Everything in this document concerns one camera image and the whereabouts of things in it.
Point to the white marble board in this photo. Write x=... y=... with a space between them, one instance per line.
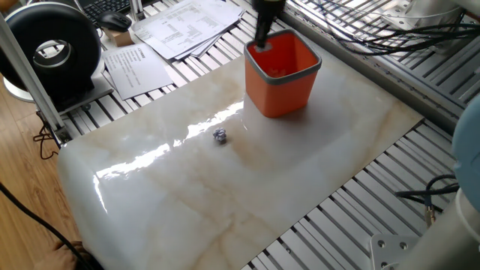
x=225 y=195

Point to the perforated metal plate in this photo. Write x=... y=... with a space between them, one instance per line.
x=393 y=9

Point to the single printed paper sheet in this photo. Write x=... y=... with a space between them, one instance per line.
x=135 y=71

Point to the aluminium frame post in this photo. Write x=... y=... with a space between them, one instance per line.
x=30 y=82

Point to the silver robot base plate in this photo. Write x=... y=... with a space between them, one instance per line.
x=386 y=255

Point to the black keyboard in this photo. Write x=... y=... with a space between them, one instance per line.
x=105 y=7

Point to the tiny cardboard box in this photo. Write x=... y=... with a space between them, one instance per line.
x=120 y=37

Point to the orange trash can grey rim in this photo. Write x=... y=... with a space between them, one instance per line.
x=281 y=97

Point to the stack of printed papers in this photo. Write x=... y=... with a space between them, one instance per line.
x=183 y=26

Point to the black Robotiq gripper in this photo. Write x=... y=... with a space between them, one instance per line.
x=269 y=5

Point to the tiny crumpled paper ball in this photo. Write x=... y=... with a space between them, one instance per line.
x=220 y=134

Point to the short metal stand post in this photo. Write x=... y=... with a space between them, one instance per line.
x=137 y=9

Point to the black computer mouse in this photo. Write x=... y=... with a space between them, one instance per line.
x=114 y=20

